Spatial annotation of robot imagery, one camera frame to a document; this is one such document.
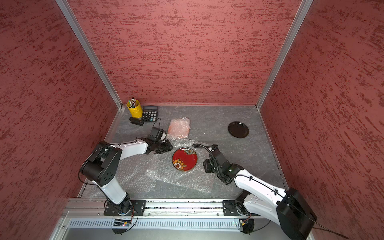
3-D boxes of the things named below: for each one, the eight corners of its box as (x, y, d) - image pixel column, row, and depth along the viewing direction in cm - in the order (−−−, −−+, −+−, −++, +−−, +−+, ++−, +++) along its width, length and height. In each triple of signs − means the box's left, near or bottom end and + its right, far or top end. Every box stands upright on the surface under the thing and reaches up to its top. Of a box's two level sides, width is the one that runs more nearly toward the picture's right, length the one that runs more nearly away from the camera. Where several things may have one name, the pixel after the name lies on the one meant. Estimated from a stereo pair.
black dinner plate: (229, 138, 104) (230, 135, 102) (227, 123, 113) (228, 121, 110) (249, 138, 104) (250, 136, 102) (245, 123, 113) (246, 121, 110)
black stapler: (129, 125, 110) (127, 123, 108) (131, 119, 114) (129, 117, 112) (143, 125, 110) (141, 123, 108) (144, 119, 114) (143, 117, 112)
